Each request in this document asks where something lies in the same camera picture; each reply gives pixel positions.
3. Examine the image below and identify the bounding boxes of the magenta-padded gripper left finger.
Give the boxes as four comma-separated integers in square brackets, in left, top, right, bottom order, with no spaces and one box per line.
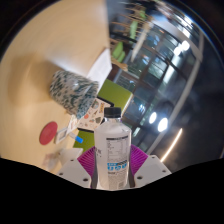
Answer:
[55,145,98,189]

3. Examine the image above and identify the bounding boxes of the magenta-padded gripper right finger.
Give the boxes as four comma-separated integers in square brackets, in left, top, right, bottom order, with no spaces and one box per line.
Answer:
[128,143,172,189]

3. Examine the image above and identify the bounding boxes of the clear black-capped drink bottle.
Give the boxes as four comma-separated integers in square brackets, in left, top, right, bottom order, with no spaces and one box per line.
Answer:
[93,107,132,191]

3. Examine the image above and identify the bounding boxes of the small blue-capped bottle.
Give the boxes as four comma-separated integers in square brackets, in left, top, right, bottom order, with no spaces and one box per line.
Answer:
[68,132,84,144]

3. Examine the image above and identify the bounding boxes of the small white card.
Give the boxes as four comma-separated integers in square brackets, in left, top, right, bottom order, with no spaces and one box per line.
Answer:
[54,126,69,145]

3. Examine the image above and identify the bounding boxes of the white paper receipt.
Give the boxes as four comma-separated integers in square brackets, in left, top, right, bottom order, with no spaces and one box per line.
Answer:
[41,151,61,169]

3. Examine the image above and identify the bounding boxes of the long linear ceiling light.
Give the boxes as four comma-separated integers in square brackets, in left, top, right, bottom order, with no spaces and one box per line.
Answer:
[159,127,184,163]

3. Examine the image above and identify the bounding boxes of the sticker-covered black laptop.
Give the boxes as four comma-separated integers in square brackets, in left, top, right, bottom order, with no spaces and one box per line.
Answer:
[77,96,114,132]

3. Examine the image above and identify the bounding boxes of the green patterned ceramic cup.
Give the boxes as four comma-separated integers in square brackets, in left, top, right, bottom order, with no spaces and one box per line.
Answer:
[49,69,100,120]

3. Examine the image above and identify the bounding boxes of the green upholstered bench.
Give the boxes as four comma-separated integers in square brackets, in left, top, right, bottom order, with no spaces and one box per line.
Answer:
[72,78,134,153]

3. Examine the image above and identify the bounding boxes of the green-seated wooden chairs group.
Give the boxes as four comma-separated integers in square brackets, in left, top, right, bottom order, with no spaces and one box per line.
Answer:
[109,0,158,73]

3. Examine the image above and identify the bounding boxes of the light wooden dining table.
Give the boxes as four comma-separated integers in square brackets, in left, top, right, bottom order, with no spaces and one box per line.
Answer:
[131,19,151,63]

